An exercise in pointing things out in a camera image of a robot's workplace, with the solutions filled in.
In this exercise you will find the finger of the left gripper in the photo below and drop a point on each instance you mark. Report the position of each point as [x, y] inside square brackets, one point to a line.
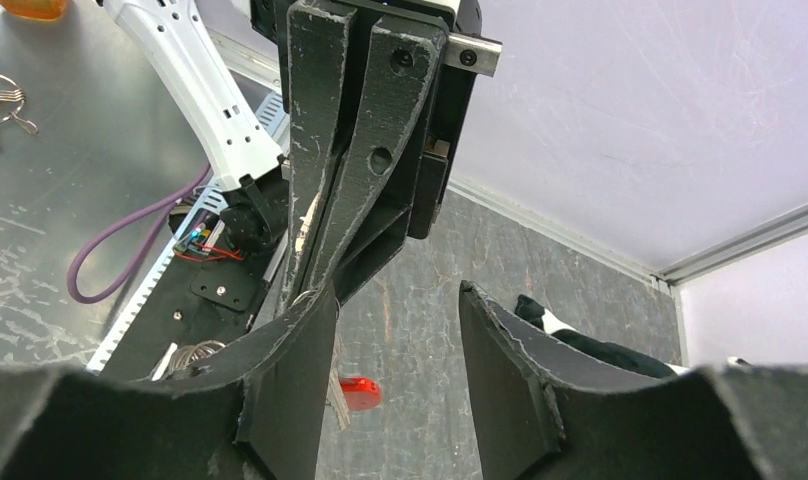
[365, 210]
[316, 37]

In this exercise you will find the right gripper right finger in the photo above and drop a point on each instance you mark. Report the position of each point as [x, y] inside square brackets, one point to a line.
[544, 410]

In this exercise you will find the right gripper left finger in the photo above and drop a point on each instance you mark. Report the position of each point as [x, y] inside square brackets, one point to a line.
[64, 423]

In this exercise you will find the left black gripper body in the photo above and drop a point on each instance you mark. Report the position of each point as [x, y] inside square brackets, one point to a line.
[467, 54]

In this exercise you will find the metal keyring with red handle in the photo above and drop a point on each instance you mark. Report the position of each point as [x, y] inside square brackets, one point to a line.
[280, 370]

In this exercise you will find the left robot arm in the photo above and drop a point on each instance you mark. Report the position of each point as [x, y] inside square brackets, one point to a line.
[243, 157]

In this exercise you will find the black white checkered pillow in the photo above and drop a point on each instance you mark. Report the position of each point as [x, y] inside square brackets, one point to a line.
[608, 352]

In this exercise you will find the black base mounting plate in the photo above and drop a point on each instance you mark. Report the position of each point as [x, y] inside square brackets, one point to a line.
[206, 292]

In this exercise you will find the orange bottle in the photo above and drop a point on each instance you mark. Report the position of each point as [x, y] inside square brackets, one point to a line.
[40, 10]

